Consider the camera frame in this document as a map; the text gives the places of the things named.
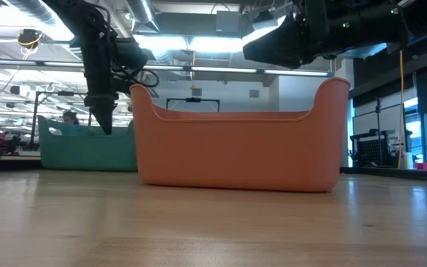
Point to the white roll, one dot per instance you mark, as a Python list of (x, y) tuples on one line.
[(408, 161)]

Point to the person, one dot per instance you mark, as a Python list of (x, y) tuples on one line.
[(70, 118)]

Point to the red box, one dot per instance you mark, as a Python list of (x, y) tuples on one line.
[(424, 166)]

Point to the long ceiling light bar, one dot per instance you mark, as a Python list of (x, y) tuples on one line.
[(217, 69)]

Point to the teal plastic bin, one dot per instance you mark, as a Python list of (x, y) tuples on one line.
[(83, 152)]

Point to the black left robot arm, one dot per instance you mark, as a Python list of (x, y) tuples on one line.
[(72, 15)]

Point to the black metal rig frame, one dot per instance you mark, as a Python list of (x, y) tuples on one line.
[(65, 93)]

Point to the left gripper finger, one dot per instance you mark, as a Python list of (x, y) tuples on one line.
[(98, 115), (109, 116)]

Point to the black pegboard cart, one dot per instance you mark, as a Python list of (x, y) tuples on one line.
[(374, 152)]

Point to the grey ceiling box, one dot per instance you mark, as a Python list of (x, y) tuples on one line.
[(228, 24)]

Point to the black light stand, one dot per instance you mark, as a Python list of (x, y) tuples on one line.
[(378, 115)]

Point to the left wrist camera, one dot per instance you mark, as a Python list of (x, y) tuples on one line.
[(132, 53)]

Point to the orange plastic bin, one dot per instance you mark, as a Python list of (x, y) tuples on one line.
[(235, 155)]

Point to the silver spiral air duct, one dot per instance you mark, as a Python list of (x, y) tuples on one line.
[(143, 15)]

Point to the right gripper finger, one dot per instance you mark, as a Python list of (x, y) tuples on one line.
[(284, 37), (287, 55)]

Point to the black frame with camera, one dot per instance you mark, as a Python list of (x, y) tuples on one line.
[(193, 99)]

